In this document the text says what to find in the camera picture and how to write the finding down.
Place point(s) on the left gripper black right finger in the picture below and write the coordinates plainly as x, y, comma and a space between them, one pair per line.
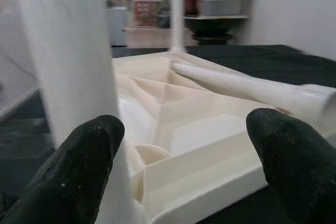
299, 161

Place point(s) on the white plastic table leg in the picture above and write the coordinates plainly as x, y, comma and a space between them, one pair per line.
236, 79
177, 11
73, 51

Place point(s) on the white plastic children table top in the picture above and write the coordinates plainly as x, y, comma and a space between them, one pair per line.
197, 129

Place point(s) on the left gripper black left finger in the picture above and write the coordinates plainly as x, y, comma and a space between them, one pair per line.
68, 171

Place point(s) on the cluttered storage shelf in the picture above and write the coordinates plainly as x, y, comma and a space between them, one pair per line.
144, 11

